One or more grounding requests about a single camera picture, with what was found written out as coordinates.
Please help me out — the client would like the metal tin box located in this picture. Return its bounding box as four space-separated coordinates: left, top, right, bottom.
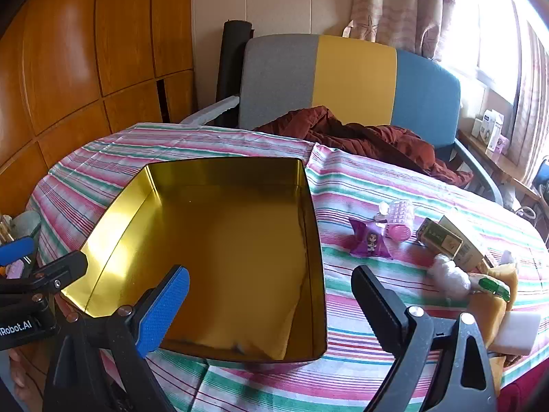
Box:
60 157 329 363

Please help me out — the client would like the purple toy packet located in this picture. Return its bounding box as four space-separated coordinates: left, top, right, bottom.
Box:
347 217 393 260

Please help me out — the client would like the yellow sponge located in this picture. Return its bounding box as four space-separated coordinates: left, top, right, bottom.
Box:
489 354 505 396
489 264 519 310
469 294 509 348

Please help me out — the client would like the wooden wardrobe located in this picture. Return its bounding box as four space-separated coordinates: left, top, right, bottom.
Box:
0 0 196 232

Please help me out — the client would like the white sponge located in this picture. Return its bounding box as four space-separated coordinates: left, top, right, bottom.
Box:
493 311 541 357

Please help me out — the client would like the red cloth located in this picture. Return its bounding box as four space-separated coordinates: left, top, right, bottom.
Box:
498 373 545 412

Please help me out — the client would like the wooden desk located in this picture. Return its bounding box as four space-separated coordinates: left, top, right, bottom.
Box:
457 129 541 202

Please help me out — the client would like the beige cardboard box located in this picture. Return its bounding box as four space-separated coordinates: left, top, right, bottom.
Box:
437 215 494 267

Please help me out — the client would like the red-brown jacket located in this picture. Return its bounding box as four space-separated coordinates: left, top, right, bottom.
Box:
253 105 475 187

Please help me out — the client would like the window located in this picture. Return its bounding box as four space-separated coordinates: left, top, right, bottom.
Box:
437 0 530 95

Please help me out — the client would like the tall white box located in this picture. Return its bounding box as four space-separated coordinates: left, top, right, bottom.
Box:
486 109 505 152

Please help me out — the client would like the striped curtain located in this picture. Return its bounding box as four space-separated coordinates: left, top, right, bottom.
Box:
510 0 549 190

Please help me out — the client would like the pink sponge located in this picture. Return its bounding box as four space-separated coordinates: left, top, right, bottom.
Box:
5 260 30 281

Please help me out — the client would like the patterned curtain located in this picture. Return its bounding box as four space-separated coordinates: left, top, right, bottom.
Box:
343 0 457 63

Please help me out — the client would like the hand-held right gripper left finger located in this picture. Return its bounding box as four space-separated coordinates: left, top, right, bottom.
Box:
43 265 191 412

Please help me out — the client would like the striped tablecloth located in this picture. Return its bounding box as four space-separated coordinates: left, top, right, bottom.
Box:
26 122 549 412

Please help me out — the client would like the cracker packet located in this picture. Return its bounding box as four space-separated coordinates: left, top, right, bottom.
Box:
469 277 512 304

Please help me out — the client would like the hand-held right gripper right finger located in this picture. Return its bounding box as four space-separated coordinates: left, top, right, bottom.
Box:
351 265 498 412

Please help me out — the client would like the grey yellow blue chair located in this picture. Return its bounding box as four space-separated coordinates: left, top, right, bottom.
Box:
180 34 504 207

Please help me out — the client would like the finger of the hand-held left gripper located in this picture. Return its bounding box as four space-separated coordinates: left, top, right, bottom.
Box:
0 237 36 267
0 250 89 298

